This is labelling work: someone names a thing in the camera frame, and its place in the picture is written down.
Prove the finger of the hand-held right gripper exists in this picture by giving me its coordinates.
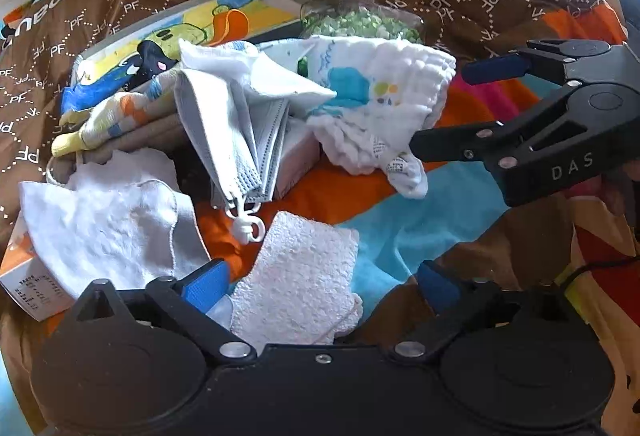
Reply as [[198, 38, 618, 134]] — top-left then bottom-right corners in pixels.
[[409, 84, 592, 167], [461, 38, 615, 85]]

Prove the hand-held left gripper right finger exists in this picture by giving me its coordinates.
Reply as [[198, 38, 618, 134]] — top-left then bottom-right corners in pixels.
[[382, 261, 573, 364]]

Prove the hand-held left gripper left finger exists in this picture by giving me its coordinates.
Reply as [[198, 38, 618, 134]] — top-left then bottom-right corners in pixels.
[[65, 258, 258, 364]]

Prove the white terry cloth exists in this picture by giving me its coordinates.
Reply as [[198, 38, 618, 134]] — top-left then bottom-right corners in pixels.
[[207, 211, 363, 347]]

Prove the white muslin cloth blue print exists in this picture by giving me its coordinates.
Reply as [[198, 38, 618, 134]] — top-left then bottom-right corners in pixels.
[[262, 34, 458, 201]]

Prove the white scalloped edge towel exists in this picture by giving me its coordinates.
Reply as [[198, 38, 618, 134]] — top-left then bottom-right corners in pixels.
[[19, 148, 211, 297]]

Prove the bag of green candies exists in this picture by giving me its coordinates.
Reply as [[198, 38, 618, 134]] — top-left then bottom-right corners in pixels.
[[300, 0, 423, 76]]

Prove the grey face mask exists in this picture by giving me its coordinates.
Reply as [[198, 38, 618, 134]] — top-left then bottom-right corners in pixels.
[[172, 66, 291, 247]]

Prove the yellow orange patterned cloth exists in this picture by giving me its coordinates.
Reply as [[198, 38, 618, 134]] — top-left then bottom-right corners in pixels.
[[50, 70, 183, 159]]

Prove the cartoon printed box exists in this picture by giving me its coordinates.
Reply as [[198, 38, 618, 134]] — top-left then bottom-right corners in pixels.
[[70, 0, 321, 106]]

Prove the small white box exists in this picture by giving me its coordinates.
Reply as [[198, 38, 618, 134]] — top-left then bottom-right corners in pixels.
[[277, 121, 321, 197]]

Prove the beige folded cloth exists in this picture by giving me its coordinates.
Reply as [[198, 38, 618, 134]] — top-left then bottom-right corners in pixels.
[[47, 113, 191, 187]]

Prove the white face mask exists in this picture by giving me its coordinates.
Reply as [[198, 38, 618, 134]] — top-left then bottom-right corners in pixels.
[[240, 53, 338, 199]]

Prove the orange white carton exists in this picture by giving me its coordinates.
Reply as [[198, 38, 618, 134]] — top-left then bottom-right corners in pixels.
[[0, 216, 76, 321]]

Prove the white waffle washcloth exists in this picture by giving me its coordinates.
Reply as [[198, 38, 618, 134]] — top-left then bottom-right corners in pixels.
[[177, 38, 261, 76]]

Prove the black cable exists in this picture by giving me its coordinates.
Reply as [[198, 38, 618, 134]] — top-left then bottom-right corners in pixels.
[[552, 256, 640, 289]]

